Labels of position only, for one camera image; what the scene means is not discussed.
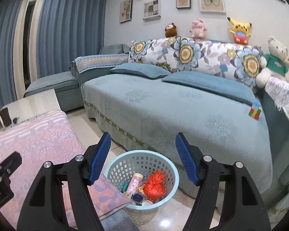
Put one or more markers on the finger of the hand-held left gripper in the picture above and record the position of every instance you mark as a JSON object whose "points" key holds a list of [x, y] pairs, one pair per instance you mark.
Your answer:
{"points": [[9, 161]]}

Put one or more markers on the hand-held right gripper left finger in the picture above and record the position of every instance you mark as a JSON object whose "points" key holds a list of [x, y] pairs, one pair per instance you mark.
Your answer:
{"points": [[101, 158]]}

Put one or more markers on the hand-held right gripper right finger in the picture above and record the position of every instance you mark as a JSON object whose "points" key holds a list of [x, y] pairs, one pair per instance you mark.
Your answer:
{"points": [[185, 158]]}

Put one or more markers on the light blue plastic basket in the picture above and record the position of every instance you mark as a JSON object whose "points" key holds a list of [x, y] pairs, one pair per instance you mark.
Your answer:
{"points": [[168, 173]]}

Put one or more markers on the red plastic bag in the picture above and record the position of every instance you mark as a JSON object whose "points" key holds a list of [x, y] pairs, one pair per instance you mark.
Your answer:
{"points": [[155, 185]]}

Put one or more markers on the pink printed bottle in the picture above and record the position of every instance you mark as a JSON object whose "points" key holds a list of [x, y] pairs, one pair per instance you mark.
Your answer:
{"points": [[134, 184]]}

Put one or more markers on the orange snack packet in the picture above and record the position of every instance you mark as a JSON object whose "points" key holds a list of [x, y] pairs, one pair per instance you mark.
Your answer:
{"points": [[141, 188]]}

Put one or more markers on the pink floral tablecloth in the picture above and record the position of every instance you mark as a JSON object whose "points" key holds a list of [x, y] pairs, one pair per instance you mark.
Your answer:
{"points": [[43, 139]]}

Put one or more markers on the small black object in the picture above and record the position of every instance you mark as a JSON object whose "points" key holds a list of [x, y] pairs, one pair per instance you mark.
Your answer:
{"points": [[15, 120]]}

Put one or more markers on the dark brown pot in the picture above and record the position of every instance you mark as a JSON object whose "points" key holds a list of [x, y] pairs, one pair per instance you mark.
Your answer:
{"points": [[4, 116]]}

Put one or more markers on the teal sofa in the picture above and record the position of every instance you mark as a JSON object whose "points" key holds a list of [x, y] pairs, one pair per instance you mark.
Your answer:
{"points": [[159, 115]]}

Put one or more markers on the white marble table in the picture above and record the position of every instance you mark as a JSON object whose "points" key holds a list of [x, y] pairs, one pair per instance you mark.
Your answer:
{"points": [[31, 105]]}

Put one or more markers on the blue patterned under cloth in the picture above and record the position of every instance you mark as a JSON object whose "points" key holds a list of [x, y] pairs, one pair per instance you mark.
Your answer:
{"points": [[120, 220]]}

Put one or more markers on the teal flat pillow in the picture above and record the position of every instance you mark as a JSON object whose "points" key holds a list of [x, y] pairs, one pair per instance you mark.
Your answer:
{"points": [[139, 70], [207, 85]]}

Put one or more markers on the colourful puzzle cube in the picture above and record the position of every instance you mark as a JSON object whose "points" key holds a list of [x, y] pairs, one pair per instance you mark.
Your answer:
{"points": [[255, 112]]}

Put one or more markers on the blue embroidered sofa throw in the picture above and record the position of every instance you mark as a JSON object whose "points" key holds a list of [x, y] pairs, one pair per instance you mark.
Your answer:
{"points": [[98, 63]]}

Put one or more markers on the floral sofa back cover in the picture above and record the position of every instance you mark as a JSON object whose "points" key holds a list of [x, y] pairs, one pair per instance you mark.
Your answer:
{"points": [[195, 53]]}

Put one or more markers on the white lace armrest cloth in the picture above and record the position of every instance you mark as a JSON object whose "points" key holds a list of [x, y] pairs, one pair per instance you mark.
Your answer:
{"points": [[284, 96]]}

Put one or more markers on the brown monkey plush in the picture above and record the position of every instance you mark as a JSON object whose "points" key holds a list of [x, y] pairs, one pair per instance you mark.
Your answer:
{"points": [[171, 30]]}

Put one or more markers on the pink plush toy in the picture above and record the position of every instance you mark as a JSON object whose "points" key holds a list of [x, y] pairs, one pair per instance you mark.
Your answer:
{"points": [[198, 28]]}

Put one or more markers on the white teddy bear green shirt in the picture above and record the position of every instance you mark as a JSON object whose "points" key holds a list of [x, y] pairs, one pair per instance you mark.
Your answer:
{"points": [[274, 62]]}

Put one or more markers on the blue curtain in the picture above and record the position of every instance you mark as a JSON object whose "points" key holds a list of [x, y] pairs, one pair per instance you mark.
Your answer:
{"points": [[67, 28]]}

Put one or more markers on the yellow plush toy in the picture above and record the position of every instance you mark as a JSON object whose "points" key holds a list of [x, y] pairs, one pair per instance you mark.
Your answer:
{"points": [[239, 31]]}

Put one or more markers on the tall dark picture frame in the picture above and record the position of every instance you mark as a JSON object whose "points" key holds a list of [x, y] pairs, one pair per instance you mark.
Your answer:
{"points": [[126, 10]]}

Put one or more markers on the white patchwork picture frame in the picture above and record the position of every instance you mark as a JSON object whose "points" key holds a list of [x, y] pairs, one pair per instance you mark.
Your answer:
{"points": [[151, 9]]}

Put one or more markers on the dark butterfly picture frame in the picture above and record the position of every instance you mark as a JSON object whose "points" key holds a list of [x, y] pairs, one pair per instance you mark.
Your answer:
{"points": [[183, 1]]}

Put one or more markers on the large white butterfly picture frame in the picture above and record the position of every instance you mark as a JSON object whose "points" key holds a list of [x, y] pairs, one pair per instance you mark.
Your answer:
{"points": [[212, 2]]}

